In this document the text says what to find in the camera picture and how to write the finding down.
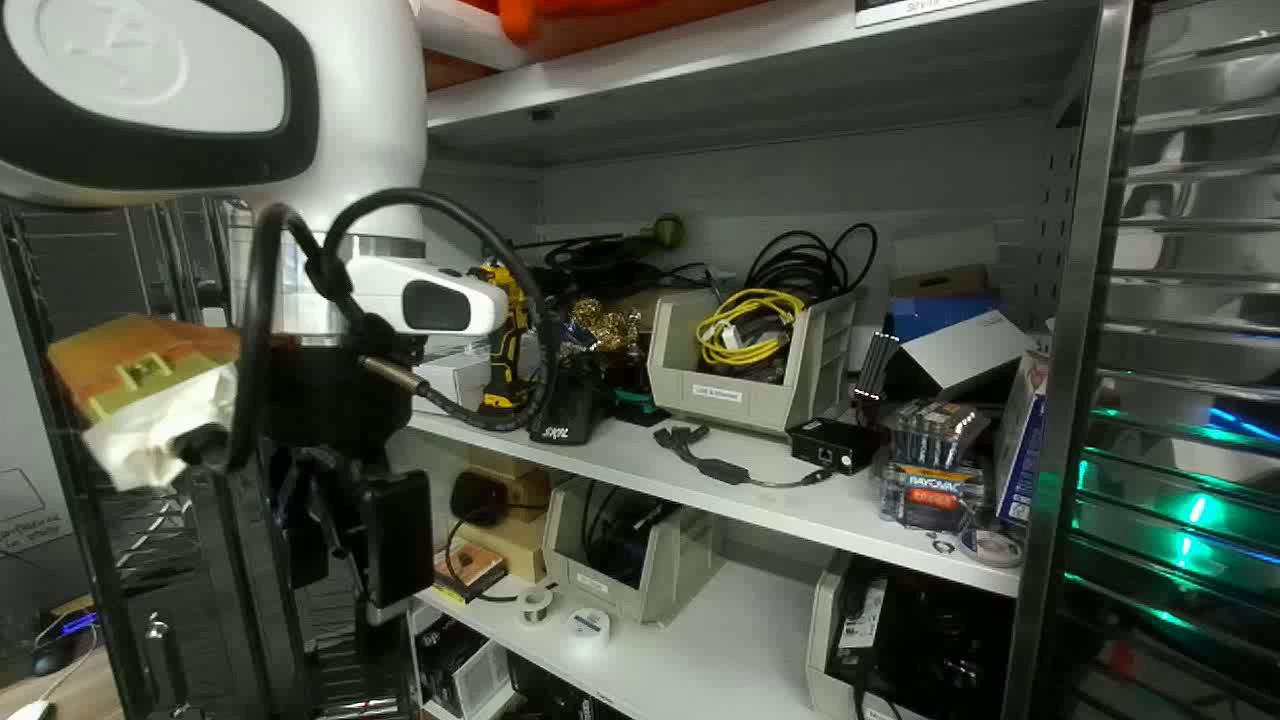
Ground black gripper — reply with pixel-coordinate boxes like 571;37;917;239
240;334;439;619

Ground black inline adapter cable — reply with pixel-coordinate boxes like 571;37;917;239
650;421;831;491

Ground orange green box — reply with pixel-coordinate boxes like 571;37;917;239
45;312;242;421

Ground black power adapter box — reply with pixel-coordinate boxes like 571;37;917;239
787;415;880;475

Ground flat brown cardboard box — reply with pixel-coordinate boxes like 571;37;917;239
889;259;1001;305

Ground blue and white box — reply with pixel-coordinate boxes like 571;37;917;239
880;290;1034;401

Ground copper brown flat item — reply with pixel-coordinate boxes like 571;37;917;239
428;539;511;612

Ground black round knob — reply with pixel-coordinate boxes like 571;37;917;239
446;470;511;527

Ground white black small device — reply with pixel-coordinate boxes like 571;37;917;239
413;616;521;720

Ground white crumpled cloth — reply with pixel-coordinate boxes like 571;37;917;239
82;369;240;498

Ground black battery charger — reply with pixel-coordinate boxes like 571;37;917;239
523;352;610;452

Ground cream storage bin black contents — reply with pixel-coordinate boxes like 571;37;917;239
539;475;732;632

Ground black computer mouse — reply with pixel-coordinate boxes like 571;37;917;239
23;612;104;682

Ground brass coloured tool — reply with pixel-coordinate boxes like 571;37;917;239
565;294;654;365

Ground white metal shelf unit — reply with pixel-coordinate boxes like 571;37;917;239
385;0;1111;720

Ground green knob long tool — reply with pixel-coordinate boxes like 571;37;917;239
511;212;693;271

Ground white plastic pipe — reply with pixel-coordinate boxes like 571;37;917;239
408;0;535;71

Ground orange plastic case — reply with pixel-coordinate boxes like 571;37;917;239
493;0;764;49

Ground small clear tape roll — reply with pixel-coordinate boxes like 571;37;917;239
961;524;1029;573

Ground white printed carton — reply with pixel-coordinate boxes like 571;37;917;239
989;349;1057;539

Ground silver metal tray rack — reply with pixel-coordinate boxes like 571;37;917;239
1001;0;1280;720

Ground yellow black cordless drill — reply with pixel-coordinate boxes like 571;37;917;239
466;258;539;415

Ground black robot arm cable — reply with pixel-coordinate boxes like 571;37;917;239
220;186;566;473

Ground chrome wire rack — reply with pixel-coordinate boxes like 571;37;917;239
0;196;174;720

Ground cream storage bin yellow cable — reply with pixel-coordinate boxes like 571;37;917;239
643;290;861;441

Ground yellow coiled cable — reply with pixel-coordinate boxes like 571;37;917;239
693;286;813;379

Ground black coiled cables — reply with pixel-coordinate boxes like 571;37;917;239
741;220;882;307

